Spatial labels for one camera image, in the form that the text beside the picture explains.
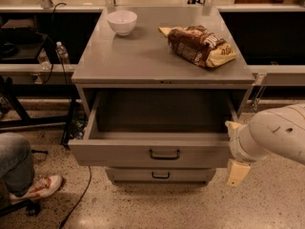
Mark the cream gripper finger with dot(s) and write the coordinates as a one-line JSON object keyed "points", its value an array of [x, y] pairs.
{"points": [[237, 171]]}

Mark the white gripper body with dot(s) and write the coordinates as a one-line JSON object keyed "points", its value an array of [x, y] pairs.
{"points": [[234, 143]]}

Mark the grey top drawer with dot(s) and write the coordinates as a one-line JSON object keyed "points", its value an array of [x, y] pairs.
{"points": [[135, 128]]}

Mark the grey drawer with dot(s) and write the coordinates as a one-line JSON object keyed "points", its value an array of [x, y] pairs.
{"points": [[160, 175], [135, 128]]}

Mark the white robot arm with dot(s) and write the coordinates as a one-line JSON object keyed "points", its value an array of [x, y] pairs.
{"points": [[279, 131]]}

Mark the grey drawer cabinet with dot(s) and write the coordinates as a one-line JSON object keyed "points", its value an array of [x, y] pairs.
{"points": [[143, 59]]}

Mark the grey bottom drawer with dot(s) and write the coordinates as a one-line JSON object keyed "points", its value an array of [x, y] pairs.
{"points": [[160, 175]]}

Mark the brown chip bag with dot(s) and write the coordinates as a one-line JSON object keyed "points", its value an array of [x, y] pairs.
{"points": [[203, 48]]}

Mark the trash pile with bottles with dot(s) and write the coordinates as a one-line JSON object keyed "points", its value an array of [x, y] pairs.
{"points": [[78, 126]]}

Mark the white bowl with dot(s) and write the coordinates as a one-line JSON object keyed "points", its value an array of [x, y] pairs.
{"points": [[122, 22]]}

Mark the white orange sneaker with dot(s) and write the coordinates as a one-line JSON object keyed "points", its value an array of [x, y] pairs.
{"points": [[41, 188]]}

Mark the clear water bottle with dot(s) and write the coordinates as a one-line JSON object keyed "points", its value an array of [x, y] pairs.
{"points": [[62, 53]]}

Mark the black office chair base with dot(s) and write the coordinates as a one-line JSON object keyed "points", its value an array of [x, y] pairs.
{"points": [[32, 208]]}

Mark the person leg in jeans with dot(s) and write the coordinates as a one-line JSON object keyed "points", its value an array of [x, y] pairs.
{"points": [[16, 166]]}

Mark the black box on shelf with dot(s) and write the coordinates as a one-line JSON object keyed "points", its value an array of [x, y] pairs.
{"points": [[20, 31]]}

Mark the black stand frame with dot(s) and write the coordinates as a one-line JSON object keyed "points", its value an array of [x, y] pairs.
{"points": [[66, 91]]}

